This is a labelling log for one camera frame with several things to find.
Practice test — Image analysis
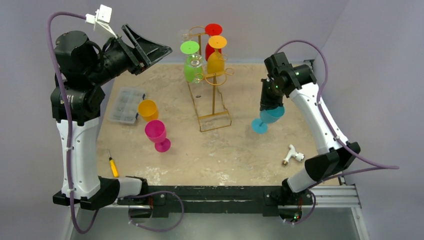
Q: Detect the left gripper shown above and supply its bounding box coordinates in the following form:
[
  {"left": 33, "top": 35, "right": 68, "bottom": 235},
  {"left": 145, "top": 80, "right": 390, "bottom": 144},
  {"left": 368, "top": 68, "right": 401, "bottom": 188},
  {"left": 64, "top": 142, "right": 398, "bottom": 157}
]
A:
[{"left": 86, "top": 24, "right": 171, "bottom": 86}]

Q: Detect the blue wine glass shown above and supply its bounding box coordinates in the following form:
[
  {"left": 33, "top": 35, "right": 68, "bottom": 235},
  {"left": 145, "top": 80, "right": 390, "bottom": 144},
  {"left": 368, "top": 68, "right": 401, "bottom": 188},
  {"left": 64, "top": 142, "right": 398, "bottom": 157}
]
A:
[{"left": 251, "top": 106, "right": 285, "bottom": 134}]

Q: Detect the orange wine glass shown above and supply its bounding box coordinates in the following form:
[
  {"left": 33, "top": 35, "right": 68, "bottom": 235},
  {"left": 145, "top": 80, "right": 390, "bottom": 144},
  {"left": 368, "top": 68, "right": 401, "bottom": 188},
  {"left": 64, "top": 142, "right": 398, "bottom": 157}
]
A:
[
  {"left": 205, "top": 35, "right": 227, "bottom": 74},
  {"left": 137, "top": 99, "right": 159, "bottom": 122}
]

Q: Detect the pink wine glass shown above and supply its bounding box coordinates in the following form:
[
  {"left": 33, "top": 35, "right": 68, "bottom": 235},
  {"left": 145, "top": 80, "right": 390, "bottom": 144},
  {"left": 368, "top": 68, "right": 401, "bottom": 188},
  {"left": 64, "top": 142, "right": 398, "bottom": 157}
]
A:
[{"left": 144, "top": 119, "right": 171, "bottom": 153}]

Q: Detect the clear wine glass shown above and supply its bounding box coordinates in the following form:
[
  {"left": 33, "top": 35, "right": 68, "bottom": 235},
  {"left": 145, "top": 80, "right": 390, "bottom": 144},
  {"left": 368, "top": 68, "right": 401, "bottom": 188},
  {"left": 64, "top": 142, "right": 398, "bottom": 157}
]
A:
[
  {"left": 185, "top": 53, "right": 205, "bottom": 68},
  {"left": 177, "top": 29, "right": 192, "bottom": 43}
]

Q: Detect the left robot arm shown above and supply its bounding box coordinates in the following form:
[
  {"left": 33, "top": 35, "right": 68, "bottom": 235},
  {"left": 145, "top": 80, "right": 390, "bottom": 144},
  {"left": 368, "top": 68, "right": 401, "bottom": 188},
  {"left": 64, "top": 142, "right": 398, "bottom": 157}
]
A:
[{"left": 50, "top": 24, "right": 173, "bottom": 211}]

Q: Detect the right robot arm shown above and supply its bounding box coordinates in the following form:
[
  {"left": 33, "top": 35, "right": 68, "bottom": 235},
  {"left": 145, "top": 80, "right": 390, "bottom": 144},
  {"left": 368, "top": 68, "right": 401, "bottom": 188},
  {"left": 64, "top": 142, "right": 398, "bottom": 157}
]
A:
[{"left": 251, "top": 52, "right": 361, "bottom": 204}]

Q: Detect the green wine glass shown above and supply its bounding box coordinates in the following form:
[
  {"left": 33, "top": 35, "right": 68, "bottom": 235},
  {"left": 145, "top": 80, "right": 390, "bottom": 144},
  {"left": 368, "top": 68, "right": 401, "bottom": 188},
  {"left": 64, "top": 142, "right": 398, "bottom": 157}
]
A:
[{"left": 180, "top": 40, "right": 204, "bottom": 83}]

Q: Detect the red wine glass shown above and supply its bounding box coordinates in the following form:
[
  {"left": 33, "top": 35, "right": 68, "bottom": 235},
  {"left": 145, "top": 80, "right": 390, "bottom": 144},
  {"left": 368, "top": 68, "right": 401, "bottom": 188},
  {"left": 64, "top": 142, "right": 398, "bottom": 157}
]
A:
[{"left": 205, "top": 23, "right": 223, "bottom": 60}]

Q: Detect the clear plastic organizer box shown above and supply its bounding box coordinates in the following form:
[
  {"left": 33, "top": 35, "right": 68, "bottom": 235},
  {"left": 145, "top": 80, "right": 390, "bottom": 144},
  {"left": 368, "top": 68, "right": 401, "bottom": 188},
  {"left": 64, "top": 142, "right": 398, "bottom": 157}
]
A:
[{"left": 107, "top": 87, "right": 146, "bottom": 124}]

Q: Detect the white plastic pipe fitting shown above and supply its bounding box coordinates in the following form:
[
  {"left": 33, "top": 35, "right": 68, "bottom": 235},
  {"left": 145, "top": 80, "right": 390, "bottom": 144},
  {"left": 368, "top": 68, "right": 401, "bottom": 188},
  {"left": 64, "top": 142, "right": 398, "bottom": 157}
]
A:
[{"left": 282, "top": 144, "right": 305, "bottom": 166}]

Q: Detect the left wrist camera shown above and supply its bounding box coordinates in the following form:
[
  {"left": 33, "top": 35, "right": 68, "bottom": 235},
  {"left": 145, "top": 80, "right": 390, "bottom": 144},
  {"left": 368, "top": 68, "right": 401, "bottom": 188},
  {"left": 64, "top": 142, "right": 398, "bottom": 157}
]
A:
[{"left": 85, "top": 4, "right": 118, "bottom": 39}]

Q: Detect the gold wire glass rack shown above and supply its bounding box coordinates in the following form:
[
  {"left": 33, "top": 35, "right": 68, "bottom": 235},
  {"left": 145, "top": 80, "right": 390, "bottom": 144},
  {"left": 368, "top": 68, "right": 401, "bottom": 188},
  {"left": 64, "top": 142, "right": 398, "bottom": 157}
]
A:
[{"left": 187, "top": 25, "right": 235, "bottom": 132}]

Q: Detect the yellow handled screwdriver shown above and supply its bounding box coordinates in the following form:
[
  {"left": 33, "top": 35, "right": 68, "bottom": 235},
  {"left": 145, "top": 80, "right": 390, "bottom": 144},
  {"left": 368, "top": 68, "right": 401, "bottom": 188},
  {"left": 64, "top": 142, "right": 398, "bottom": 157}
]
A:
[{"left": 107, "top": 149, "right": 120, "bottom": 178}]

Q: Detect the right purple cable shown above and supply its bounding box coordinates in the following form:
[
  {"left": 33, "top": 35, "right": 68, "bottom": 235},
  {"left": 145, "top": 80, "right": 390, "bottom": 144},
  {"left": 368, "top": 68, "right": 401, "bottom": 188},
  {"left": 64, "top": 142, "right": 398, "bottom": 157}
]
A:
[{"left": 274, "top": 39, "right": 400, "bottom": 186}]

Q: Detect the purple cable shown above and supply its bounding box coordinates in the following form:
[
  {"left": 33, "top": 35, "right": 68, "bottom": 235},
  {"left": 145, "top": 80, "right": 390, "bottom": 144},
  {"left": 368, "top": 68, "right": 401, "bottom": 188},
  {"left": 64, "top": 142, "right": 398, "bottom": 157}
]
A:
[
  {"left": 45, "top": 11, "right": 100, "bottom": 235},
  {"left": 274, "top": 39, "right": 400, "bottom": 186}
]

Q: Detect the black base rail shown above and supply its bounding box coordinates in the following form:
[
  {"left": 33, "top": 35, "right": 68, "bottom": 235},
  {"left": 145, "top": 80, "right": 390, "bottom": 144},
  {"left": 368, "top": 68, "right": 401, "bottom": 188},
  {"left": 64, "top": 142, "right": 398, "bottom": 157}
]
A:
[{"left": 117, "top": 185, "right": 314, "bottom": 218}]

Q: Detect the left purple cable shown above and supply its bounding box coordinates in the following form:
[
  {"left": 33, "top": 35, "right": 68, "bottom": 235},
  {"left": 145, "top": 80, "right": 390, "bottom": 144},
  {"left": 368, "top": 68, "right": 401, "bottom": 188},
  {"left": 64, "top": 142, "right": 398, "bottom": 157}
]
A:
[{"left": 45, "top": 11, "right": 100, "bottom": 235}]

